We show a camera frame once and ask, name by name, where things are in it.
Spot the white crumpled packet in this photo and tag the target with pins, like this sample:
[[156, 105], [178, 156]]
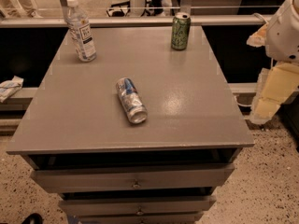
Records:
[[10, 87]]

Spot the silver blue redbull can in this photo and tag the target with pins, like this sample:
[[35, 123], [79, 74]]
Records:
[[130, 100]]

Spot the small foam gripper finger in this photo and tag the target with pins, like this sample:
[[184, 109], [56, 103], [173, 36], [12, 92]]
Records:
[[258, 38]]

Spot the middle grey drawer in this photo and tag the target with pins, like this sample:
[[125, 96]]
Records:
[[138, 206]]

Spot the grey drawer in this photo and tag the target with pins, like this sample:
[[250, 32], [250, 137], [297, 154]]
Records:
[[146, 219], [138, 206], [133, 178]]

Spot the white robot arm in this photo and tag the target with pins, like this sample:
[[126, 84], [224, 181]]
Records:
[[280, 37]]

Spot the grey drawer cabinet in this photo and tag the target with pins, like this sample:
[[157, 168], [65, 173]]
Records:
[[143, 134]]

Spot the bottom grey drawer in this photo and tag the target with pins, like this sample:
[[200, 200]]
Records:
[[146, 219]]

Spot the green soda can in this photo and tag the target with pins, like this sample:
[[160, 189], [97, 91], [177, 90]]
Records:
[[180, 30]]

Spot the grey metal railing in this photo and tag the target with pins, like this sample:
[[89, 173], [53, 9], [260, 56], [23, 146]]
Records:
[[206, 20]]

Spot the yellow foam padded gripper finger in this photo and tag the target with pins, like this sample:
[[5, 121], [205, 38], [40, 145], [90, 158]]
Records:
[[274, 87]]

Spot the top grey drawer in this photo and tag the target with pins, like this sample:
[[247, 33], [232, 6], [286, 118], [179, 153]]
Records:
[[133, 178]]

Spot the black shoe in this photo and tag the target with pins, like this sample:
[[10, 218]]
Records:
[[34, 218]]

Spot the clear plastic water bottle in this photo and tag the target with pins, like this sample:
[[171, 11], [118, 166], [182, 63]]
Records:
[[80, 30]]

